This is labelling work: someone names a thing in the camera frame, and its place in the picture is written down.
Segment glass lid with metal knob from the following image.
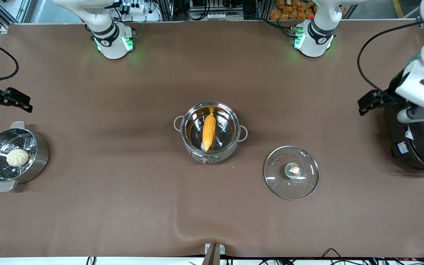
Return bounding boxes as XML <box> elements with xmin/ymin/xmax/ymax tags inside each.
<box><xmin>264</xmin><ymin>146</ymin><xmax>320</xmax><ymax>201</ymax></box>

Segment yellow corn cob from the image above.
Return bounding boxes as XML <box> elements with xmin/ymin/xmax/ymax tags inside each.
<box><xmin>202</xmin><ymin>107</ymin><xmax>218</xmax><ymax>152</ymax></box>

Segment stainless steel steamer pot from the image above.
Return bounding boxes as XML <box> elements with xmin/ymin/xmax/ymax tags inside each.
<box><xmin>0</xmin><ymin>121</ymin><xmax>50</xmax><ymax>192</ymax></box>

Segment grey electric cooking pot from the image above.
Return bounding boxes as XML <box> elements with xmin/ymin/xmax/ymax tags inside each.
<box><xmin>174</xmin><ymin>101</ymin><xmax>249</xmax><ymax>165</ymax></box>

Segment white steamed bun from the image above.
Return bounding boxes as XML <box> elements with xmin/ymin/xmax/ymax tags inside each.
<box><xmin>6</xmin><ymin>149</ymin><xmax>29</xmax><ymax>167</ymax></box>

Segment white power strip with plugs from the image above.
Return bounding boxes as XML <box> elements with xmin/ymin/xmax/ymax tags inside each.
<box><xmin>121</xmin><ymin>1</ymin><xmax>149</xmax><ymax>16</ymax></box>

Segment brown table mat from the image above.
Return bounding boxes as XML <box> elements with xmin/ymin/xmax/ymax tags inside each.
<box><xmin>0</xmin><ymin>20</ymin><xmax>424</xmax><ymax>258</ymax></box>

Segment white long power strip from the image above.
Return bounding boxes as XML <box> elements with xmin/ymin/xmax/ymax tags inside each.
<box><xmin>206</xmin><ymin>13</ymin><xmax>244</xmax><ymax>21</ymax></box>

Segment black cable bundle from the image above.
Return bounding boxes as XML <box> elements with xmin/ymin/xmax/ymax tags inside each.
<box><xmin>321</xmin><ymin>248</ymin><xmax>424</xmax><ymax>265</ymax></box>

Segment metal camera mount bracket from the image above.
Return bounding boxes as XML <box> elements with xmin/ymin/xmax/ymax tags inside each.
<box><xmin>204</xmin><ymin>243</ymin><xmax>226</xmax><ymax>265</ymax></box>

